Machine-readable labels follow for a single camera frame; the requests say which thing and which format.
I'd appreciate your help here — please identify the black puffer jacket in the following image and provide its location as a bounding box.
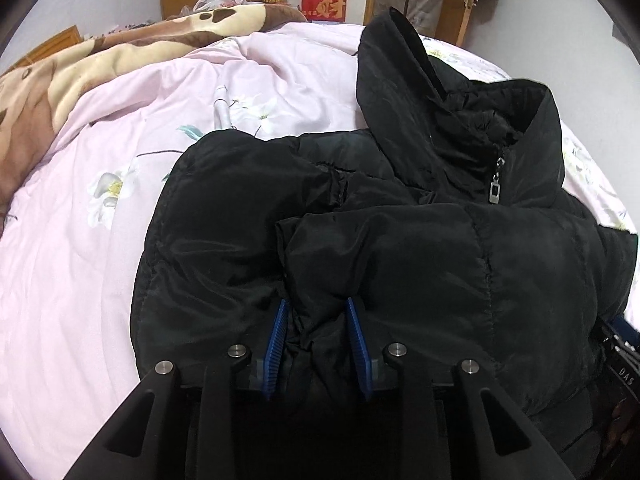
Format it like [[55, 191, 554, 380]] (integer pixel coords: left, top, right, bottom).
[[130, 7, 640, 458]]

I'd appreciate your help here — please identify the wooden headboard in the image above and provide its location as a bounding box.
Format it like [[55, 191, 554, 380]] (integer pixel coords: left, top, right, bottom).
[[10, 25, 83, 68]]

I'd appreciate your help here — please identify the pink floral quilt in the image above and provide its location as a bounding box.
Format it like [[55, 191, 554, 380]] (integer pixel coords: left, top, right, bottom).
[[0, 22, 633, 480]]

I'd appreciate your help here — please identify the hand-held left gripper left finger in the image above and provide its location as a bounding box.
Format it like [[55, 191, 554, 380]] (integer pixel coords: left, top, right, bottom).
[[62, 299, 291, 480]]

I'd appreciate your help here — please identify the large red box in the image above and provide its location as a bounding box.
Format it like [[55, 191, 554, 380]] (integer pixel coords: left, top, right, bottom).
[[301, 0, 348, 23]]

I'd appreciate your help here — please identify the brown dog print blanket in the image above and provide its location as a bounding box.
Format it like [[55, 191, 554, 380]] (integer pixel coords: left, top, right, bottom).
[[0, 2, 308, 233]]

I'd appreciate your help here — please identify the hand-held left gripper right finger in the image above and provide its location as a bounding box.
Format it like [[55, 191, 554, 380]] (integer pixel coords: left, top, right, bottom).
[[346, 296, 576, 480]]

